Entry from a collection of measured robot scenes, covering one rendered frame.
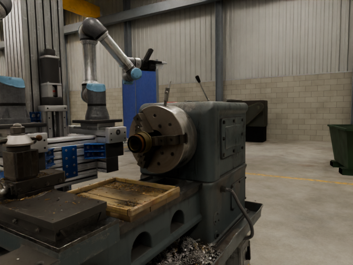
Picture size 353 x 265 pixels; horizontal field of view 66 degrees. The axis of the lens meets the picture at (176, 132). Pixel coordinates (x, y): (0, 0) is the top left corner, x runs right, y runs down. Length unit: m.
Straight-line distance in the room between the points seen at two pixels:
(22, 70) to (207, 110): 1.06
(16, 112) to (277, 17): 10.90
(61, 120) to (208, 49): 10.91
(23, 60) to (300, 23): 10.57
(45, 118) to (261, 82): 10.20
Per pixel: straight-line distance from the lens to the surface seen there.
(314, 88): 11.10
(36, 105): 1.76
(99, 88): 1.76
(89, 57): 1.93
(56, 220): 0.70
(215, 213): 1.42
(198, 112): 1.30
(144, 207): 0.94
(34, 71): 1.77
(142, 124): 1.22
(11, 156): 0.90
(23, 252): 0.75
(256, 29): 11.83
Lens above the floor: 1.22
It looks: 5 degrees down
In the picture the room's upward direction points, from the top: 1 degrees counter-clockwise
